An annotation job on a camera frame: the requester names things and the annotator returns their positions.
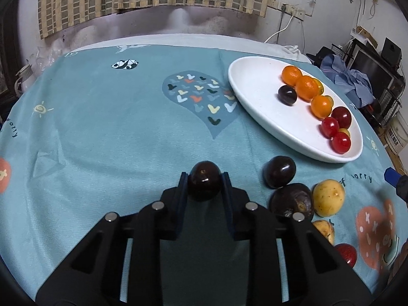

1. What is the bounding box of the black hat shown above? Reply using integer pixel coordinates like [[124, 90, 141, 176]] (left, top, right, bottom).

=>
[[306, 46, 334, 66]]

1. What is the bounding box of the white oval plate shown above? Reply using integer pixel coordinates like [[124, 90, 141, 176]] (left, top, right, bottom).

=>
[[228, 56, 364, 164]]

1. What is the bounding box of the white appliance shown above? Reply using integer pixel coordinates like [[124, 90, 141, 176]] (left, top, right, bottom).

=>
[[384, 118, 407, 155]]

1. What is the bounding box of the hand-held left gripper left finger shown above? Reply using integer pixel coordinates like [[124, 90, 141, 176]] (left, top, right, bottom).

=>
[[35, 171, 188, 306]]

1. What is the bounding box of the cardboard box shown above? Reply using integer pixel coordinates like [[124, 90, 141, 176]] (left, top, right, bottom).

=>
[[351, 25, 378, 47]]

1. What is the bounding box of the blue crumpled cloth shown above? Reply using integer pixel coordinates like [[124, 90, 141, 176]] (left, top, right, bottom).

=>
[[320, 54, 377, 106]]

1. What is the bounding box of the white power cable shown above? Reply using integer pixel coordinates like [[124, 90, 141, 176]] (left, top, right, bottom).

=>
[[264, 14, 294, 43]]

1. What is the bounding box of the clear plastic bag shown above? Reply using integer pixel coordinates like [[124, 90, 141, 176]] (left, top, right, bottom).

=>
[[30, 45, 69, 71]]

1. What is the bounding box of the dark red plum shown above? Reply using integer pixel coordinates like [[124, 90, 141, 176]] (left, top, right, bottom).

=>
[[331, 106, 352, 129]]

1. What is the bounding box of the brown wrinkled passion fruit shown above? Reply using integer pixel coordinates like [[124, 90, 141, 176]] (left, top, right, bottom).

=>
[[270, 183, 314, 222]]

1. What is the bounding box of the white bed sheet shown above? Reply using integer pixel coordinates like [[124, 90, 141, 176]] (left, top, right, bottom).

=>
[[68, 33, 313, 64]]

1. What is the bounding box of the yellow passion fruit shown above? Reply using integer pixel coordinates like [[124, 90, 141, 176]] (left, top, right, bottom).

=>
[[312, 180, 346, 217]]

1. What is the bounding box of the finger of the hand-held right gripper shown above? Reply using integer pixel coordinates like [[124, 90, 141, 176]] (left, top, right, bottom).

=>
[[384, 167, 408, 205]]

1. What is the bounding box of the yellow brown spotted fruit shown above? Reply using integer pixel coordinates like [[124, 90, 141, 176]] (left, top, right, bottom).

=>
[[312, 219, 335, 246]]

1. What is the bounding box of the black wire basket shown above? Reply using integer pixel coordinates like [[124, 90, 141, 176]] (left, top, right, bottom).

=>
[[378, 87, 402, 125]]

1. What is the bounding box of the black monitor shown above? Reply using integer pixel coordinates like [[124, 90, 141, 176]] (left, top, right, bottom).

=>
[[349, 46, 394, 93]]

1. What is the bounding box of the black speaker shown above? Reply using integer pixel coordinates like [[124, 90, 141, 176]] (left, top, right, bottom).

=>
[[381, 37, 403, 67]]

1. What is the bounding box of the white power strip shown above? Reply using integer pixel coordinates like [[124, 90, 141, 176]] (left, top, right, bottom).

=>
[[280, 3, 307, 18]]

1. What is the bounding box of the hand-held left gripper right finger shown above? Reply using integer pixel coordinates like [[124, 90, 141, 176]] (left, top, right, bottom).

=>
[[221, 171, 374, 306]]

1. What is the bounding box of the red cherry tomato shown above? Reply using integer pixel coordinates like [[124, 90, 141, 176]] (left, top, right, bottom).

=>
[[330, 132, 351, 154], [321, 117, 339, 138]]

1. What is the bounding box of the dark purple plum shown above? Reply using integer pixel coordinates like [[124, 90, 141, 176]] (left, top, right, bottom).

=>
[[187, 161, 221, 202], [277, 85, 298, 106], [263, 156, 297, 189]]

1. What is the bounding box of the large orange mandarin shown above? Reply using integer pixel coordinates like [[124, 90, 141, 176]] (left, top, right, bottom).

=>
[[295, 75, 319, 101]]

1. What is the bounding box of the white kettle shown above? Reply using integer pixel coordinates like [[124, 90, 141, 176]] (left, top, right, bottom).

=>
[[15, 64, 35, 93]]

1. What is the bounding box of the teal printed blanket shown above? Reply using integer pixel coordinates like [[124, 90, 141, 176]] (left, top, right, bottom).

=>
[[0, 43, 402, 306]]

